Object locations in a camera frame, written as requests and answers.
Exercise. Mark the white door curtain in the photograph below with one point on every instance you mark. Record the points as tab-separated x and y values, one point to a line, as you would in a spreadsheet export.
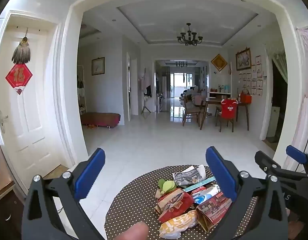
306	120

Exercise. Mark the teal packet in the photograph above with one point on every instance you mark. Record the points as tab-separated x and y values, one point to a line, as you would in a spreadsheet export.
197	185

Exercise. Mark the tripod stand with clothes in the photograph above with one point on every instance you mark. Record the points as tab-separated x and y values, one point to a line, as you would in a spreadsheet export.
146	85

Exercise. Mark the green plush toy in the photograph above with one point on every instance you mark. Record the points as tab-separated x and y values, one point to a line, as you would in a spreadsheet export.
167	186

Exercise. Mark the wooden dining table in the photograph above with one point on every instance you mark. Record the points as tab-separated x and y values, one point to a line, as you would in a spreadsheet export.
211	101

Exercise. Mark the gold diamond wall decoration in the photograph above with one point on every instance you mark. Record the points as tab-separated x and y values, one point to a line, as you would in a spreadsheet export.
219	62

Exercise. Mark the small framed picture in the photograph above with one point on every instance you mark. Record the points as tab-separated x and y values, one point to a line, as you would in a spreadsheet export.
98	66

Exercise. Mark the wooden cabinet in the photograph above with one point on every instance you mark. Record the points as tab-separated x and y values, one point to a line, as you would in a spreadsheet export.
1	175

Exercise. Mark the white coat rack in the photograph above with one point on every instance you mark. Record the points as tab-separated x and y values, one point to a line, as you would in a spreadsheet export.
81	90

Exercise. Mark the yellow white wrapper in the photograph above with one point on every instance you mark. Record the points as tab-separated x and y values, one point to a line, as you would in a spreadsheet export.
177	226

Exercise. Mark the black chandelier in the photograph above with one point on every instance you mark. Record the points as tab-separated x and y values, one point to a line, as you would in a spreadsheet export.
188	38

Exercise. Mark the wooden dining chair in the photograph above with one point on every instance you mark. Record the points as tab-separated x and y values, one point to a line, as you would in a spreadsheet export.
225	123
191	112

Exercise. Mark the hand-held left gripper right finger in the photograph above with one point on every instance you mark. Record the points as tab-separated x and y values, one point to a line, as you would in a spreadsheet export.
220	175

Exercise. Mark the red bag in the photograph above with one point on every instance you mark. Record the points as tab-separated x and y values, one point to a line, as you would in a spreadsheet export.
246	98

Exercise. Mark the pink lace valance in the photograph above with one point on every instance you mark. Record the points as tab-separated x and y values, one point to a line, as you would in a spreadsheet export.
307	40

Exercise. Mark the green curtain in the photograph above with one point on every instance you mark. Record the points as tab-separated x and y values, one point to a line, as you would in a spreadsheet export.
278	60

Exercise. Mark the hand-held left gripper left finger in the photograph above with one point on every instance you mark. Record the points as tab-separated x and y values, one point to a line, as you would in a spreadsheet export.
90	177

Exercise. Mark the framed flower painting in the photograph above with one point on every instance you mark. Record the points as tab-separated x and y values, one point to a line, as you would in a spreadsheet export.
243	59

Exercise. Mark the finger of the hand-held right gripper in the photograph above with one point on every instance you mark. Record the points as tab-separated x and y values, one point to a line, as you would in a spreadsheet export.
296	155
265	161

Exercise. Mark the red brown wrapper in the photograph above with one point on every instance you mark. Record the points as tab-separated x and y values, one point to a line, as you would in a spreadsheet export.
172	205

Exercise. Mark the round table with dotted cloth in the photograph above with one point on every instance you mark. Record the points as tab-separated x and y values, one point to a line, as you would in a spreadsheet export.
134	205

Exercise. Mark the grey armchair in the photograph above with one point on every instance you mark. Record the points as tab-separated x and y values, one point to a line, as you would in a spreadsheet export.
196	95

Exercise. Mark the hanging feather fan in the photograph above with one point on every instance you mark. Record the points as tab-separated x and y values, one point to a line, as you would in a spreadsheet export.
21	53

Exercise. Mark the white sideboard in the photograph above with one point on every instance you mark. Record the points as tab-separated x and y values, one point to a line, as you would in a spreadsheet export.
218	95

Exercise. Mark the blue white tissue packet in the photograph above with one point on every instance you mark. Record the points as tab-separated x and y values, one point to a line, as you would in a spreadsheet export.
205	196

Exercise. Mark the red printed carton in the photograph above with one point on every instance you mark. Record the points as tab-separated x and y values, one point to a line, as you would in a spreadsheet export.
213	211

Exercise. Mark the person's left hand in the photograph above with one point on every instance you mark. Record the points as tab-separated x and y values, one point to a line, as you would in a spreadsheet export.
132	232

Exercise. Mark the grey printed paper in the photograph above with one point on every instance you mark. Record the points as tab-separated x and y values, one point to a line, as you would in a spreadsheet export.
188	176

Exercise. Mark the group of wall certificates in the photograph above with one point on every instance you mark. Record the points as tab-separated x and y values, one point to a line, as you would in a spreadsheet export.
253	80

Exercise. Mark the red diamond door decoration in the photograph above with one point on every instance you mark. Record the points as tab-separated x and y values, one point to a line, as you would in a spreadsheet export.
19	77

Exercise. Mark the brown bench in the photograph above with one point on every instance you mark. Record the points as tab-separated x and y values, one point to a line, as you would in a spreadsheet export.
100	118

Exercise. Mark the white appliance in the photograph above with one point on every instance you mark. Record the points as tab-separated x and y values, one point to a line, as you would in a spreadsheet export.
275	121

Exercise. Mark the red shirt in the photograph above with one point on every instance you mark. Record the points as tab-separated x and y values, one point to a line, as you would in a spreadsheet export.
229	109

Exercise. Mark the white panel door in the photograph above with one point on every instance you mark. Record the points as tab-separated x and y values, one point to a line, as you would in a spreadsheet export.
31	110

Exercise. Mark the small distant chandelier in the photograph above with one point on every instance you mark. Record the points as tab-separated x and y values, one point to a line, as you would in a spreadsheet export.
181	64

